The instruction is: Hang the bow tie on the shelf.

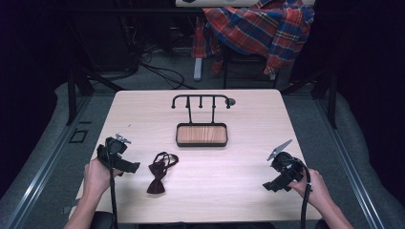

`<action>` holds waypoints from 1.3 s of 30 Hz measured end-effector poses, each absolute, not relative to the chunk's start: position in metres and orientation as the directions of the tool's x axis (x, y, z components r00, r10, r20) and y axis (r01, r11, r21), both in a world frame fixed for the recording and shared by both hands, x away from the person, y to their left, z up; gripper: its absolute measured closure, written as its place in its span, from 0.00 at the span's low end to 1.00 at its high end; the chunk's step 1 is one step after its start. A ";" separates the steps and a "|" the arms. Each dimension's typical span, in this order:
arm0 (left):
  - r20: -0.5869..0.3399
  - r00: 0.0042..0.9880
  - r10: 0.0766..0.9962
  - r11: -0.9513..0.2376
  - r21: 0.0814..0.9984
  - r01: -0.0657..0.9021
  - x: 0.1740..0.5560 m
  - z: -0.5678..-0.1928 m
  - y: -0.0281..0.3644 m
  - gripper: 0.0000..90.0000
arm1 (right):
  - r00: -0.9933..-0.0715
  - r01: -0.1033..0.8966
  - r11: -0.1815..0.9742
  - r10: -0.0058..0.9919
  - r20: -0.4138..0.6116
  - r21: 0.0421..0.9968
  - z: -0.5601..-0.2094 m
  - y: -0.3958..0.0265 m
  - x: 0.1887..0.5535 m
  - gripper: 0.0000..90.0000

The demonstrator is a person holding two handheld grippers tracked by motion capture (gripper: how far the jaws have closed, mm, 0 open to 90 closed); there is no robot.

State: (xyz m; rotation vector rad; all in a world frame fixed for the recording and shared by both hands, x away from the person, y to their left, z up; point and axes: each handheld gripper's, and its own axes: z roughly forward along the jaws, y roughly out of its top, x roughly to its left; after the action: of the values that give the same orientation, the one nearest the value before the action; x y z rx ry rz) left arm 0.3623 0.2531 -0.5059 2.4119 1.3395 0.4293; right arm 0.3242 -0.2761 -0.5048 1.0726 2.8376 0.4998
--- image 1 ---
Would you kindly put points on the person's left hand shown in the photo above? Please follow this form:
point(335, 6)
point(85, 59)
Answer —
point(95, 178)

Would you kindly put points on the black rack with wooden tray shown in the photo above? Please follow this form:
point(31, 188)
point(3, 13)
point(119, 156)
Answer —
point(202, 135)

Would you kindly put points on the grey round table grommet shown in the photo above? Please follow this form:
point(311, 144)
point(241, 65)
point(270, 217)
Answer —
point(231, 101)

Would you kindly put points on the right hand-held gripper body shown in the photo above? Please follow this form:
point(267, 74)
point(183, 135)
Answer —
point(286, 171)

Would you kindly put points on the black metal stand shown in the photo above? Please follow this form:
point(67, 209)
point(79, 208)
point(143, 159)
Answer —
point(331, 98)
point(73, 95)

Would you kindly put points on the dark red bow tie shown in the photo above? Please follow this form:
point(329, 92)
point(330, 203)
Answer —
point(159, 171)

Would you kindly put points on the aluminium floor rail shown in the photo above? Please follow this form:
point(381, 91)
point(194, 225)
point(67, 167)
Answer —
point(350, 165)
point(47, 165)

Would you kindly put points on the person's right hand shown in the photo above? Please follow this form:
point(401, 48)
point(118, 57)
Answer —
point(316, 189)

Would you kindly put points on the red blue plaid shirt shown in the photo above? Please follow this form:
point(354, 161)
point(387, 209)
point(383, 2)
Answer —
point(261, 28)

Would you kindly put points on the black chair frame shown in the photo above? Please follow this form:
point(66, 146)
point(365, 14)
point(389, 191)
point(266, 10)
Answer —
point(227, 66)

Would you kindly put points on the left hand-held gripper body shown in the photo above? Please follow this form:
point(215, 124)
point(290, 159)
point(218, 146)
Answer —
point(113, 160)

